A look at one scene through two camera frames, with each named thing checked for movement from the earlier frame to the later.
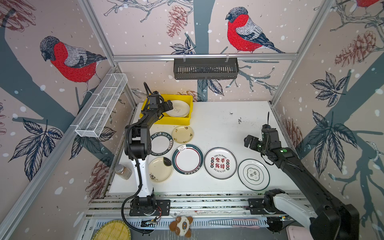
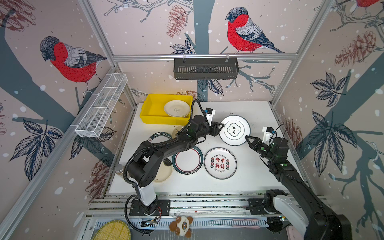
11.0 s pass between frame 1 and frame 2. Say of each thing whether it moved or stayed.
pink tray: stayed
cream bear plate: stayed
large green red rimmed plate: stayed
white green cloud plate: moved
